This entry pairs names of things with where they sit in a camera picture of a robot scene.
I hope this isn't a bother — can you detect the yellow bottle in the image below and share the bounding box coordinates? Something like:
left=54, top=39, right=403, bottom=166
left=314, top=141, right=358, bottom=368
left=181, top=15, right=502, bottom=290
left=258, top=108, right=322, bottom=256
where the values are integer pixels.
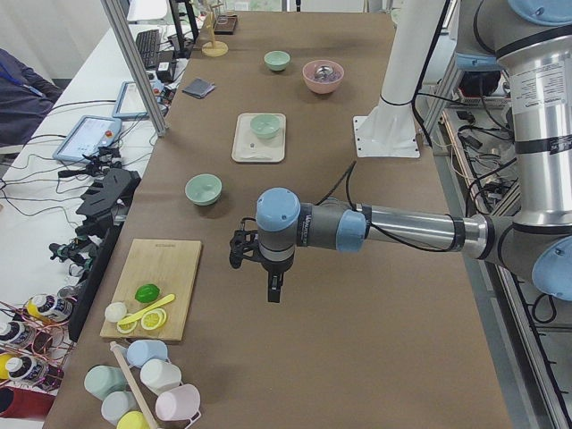
left=26, top=294, right=73, bottom=323

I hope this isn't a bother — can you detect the black keyboard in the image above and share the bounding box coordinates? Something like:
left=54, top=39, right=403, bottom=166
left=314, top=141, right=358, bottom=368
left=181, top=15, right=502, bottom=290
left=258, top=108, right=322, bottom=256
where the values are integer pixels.
left=135, top=29, right=161, bottom=70

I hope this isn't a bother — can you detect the yellow plastic knife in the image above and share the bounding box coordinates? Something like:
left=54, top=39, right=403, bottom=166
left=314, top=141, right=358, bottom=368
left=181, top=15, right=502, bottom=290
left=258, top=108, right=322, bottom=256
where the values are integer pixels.
left=118, top=293, right=176, bottom=324

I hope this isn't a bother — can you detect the pink bowl with ice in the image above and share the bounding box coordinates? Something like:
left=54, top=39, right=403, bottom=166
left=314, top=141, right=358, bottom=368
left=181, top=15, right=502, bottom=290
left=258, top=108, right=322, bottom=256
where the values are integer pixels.
left=302, top=60, right=345, bottom=95

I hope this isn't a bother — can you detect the dark wooden tray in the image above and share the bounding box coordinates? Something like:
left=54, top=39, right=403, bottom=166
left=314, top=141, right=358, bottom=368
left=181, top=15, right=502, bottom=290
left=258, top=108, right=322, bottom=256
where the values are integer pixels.
left=214, top=15, right=238, bottom=35

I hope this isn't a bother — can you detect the bamboo cutting board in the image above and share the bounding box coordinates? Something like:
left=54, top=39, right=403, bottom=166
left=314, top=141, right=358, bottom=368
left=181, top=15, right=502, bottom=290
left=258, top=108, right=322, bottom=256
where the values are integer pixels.
left=100, top=239, right=202, bottom=342

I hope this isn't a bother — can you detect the aluminium frame post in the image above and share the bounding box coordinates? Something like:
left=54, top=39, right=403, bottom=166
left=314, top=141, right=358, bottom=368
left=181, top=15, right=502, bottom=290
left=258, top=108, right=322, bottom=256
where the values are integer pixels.
left=100, top=0, right=167, bottom=138

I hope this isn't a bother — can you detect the green bowl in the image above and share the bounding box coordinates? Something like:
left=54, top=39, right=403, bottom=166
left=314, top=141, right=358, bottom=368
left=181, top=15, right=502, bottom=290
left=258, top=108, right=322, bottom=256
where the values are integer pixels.
left=264, top=50, right=290, bottom=72
left=249, top=114, right=281, bottom=139
left=184, top=173, right=223, bottom=206

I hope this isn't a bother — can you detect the wooden rack handle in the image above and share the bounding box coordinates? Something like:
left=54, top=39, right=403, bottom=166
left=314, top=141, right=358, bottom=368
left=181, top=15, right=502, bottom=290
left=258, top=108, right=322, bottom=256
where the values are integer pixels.
left=109, top=341, right=159, bottom=429

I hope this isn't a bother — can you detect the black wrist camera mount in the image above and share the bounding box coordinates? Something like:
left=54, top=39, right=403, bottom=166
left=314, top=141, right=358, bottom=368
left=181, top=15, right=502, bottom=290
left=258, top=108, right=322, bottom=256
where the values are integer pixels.
left=229, top=216, right=261, bottom=269

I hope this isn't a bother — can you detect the black tool holder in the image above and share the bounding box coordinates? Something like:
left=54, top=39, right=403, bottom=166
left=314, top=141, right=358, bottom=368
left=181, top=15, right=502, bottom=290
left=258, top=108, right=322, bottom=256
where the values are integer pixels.
left=49, top=168, right=141, bottom=342

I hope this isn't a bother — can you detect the near teach pendant tablet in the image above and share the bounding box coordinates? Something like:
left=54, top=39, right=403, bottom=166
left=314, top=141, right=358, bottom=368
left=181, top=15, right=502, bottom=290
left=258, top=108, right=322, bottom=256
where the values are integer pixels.
left=52, top=115, right=122, bottom=163

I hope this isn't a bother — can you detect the white cup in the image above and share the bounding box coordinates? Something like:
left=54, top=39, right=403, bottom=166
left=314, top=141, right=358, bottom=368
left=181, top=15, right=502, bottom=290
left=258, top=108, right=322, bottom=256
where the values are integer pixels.
left=139, top=358, right=182, bottom=395

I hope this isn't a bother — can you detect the grey folded cloth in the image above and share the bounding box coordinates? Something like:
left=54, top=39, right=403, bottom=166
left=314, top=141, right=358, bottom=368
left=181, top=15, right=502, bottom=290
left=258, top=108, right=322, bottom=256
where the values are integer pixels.
left=182, top=78, right=216, bottom=99

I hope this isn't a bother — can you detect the metal scoop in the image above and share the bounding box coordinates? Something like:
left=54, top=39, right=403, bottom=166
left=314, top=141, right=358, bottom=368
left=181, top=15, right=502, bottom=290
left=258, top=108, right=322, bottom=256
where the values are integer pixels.
left=314, top=64, right=335, bottom=81

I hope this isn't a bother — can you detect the blue cup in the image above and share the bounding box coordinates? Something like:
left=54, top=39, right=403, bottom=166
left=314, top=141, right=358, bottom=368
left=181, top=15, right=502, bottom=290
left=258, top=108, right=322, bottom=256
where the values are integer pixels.
left=126, top=340, right=169, bottom=368

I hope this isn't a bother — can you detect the copper wire bottle rack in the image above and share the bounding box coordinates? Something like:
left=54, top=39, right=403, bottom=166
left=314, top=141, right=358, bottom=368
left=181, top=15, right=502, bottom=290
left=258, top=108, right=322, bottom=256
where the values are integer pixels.
left=1, top=301, right=75, bottom=394

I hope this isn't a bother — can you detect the beige serving tray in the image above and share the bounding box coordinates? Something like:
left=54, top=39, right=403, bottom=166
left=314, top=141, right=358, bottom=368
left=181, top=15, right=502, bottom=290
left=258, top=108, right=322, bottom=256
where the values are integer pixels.
left=231, top=113, right=286, bottom=164

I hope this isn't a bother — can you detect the single lemon slice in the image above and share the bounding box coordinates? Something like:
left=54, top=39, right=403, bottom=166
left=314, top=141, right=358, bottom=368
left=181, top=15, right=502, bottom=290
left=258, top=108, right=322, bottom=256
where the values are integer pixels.
left=116, top=321, right=138, bottom=334

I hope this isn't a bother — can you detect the pink cup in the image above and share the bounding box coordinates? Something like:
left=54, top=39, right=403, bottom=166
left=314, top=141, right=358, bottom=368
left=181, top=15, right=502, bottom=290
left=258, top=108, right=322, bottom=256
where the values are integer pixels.
left=155, top=384, right=201, bottom=422

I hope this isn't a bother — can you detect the green bowl on tray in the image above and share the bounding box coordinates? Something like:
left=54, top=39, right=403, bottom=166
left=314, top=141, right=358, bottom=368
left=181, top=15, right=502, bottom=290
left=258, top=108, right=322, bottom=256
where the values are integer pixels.
left=249, top=114, right=281, bottom=139

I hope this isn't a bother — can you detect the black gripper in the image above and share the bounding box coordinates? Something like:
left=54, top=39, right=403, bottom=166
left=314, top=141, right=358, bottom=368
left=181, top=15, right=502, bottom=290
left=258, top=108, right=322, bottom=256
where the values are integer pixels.
left=262, top=257, right=293, bottom=303

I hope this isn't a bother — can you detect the grey cup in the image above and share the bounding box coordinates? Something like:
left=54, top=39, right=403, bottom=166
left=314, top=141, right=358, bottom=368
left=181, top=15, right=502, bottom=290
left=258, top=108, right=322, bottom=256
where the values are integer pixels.
left=100, top=391, right=137, bottom=425

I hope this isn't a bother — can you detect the green lime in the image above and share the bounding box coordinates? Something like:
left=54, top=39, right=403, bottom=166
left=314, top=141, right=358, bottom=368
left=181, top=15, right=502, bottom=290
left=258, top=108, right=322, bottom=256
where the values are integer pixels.
left=134, top=283, right=161, bottom=303

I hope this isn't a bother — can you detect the teach pendant tablet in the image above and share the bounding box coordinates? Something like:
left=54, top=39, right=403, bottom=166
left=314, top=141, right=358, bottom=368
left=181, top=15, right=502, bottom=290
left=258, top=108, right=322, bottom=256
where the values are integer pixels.
left=112, top=81, right=148, bottom=120
left=52, top=115, right=122, bottom=163

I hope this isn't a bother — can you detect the wooden stand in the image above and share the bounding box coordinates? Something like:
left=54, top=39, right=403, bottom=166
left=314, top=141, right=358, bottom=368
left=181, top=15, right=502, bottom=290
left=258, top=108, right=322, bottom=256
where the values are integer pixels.
left=201, top=1, right=229, bottom=57

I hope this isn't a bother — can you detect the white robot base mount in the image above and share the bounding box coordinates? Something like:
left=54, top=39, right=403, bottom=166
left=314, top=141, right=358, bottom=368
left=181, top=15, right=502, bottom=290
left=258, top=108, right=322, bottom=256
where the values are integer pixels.
left=354, top=0, right=449, bottom=158

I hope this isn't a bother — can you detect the seated person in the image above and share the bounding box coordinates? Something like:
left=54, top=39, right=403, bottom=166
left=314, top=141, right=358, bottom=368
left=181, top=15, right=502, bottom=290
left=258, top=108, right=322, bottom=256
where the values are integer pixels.
left=1, top=49, right=63, bottom=147

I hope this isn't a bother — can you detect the far teach pendant tablet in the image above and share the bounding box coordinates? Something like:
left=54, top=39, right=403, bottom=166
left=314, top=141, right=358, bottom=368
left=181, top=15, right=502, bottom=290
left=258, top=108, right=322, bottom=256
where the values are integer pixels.
left=112, top=81, right=148, bottom=120

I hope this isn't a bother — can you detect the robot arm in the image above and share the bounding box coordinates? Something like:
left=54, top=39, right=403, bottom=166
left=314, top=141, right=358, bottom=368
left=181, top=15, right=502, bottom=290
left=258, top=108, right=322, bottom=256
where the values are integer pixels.
left=256, top=1, right=571, bottom=302

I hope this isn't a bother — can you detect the lemon slice pair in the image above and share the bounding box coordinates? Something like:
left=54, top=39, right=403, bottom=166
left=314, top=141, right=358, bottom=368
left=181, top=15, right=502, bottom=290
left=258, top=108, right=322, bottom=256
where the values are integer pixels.
left=140, top=307, right=167, bottom=331

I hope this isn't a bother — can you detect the green cup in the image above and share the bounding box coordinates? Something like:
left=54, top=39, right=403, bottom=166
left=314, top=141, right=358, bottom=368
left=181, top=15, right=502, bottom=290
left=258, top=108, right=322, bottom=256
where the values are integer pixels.
left=84, top=366, right=128, bottom=400

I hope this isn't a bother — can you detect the yellow cup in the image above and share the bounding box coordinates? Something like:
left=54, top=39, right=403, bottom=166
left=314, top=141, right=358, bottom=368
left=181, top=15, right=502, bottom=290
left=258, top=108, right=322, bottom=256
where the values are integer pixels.
left=116, top=410, right=150, bottom=429

